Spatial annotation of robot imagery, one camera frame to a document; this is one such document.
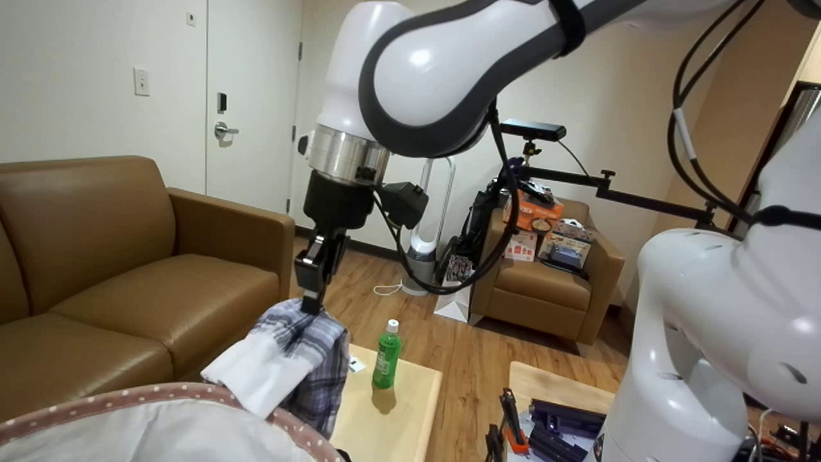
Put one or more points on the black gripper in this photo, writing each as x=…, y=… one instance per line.
x=336, y=205

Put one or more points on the blue grey checkered shirt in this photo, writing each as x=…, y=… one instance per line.
x=273, y=363

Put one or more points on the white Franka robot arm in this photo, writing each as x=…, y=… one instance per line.
x=735, y=291

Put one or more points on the pink patterned laundry bag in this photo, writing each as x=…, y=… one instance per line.
x=145, y=426

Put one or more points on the white tower fan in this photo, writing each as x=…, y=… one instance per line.
x=425, y=231

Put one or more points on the green plastic bottle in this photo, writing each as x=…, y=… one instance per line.
x=386, y=360

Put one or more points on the white door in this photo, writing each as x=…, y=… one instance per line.
x=252, y=104

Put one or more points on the black door deadbolt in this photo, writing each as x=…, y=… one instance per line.
x=221, y=104

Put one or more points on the white printed package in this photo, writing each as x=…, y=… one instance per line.
x=520, y=247

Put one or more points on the brown leather sofa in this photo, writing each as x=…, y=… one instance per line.
x=112, y=282

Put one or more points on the orange box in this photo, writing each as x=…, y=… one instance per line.
x=534, y=210

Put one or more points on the brown leather armchair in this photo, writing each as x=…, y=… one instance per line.
x=548, y=295

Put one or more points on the small printed box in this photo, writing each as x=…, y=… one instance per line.
x=565, y=250

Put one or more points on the black and orange clamp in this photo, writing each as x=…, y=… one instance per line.
x=513, y=421

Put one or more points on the black tool pile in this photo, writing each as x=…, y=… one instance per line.
x=561, y=426

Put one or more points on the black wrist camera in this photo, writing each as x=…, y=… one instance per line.
x=403, y=204

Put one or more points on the black bar-shaped camera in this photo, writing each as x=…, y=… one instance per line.
x=533, y=129

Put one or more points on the white wall light switch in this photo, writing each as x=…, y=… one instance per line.
x=141, y=79

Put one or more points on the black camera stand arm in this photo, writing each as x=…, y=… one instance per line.
x=633, y=195

